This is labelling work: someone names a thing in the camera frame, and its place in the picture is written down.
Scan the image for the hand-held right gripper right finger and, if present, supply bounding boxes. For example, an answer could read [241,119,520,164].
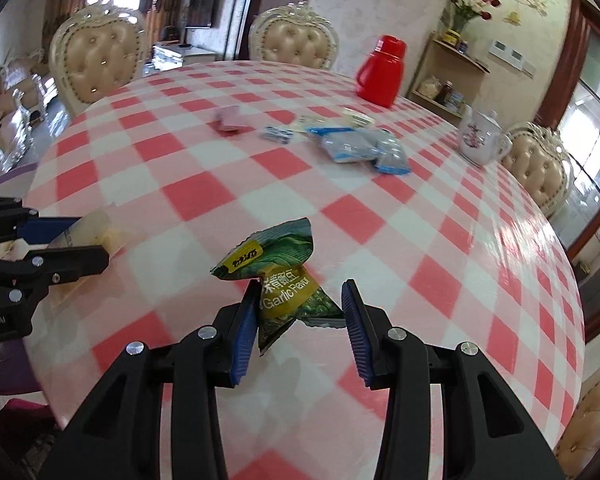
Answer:
[340,279,567,480]

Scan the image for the vase of red flowers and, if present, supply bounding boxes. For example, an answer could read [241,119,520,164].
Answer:
[439,0,502,36]

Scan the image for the wall television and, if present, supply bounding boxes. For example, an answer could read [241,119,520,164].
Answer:
[184,0,219,31]

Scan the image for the clear cracker packet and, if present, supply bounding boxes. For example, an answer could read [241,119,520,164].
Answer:
[45,210,127,287]

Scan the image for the green pea snack packet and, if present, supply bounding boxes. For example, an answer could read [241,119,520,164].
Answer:
[211,217,344,354]

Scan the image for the pink snack packet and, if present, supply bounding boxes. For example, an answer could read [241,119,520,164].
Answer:
[214,106,252,137]

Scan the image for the blue white candy packet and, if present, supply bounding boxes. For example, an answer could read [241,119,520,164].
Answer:
[262,126,294,145]

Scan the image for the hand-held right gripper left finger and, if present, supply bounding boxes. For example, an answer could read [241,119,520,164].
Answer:
[37,282,261,480]

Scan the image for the cream tufted dining chair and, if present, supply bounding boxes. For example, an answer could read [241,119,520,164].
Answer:
[249,2,340,70]
[500,121,576,220]
[554,367,600,480]
[49,1,147,117]

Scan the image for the white blue snack packet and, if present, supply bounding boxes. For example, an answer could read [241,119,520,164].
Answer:
[307,127,382,165]
[374,134,412,176]

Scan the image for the beige bag of food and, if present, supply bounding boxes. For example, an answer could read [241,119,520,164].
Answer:
[417,75,442,100]

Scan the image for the cream ornate sofa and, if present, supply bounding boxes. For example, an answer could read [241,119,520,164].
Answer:
[0,49,48,183]

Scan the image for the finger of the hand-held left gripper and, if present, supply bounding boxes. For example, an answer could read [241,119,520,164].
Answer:
[0,245,110,307]
[0,196,84,250]

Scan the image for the white television cabinet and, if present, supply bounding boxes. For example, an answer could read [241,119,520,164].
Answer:
[152,42,217,70]

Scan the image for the wooden corner shelf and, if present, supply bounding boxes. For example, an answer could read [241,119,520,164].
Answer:
[409,32,492,117]

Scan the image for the white wall switch panels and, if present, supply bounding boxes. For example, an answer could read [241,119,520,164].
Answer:
[487,37,539,79]

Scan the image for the pale yellow snack packet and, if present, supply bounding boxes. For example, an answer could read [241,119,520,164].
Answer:
[299,108,377,132]

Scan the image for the white floral teapot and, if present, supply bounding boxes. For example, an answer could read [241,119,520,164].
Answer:
[459,106,514,168]

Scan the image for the red thermos jug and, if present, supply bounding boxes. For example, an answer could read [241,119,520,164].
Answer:
[355,35,409,109]

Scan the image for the glass panel door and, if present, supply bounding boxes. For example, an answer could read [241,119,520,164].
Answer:
[567,35,600,266]

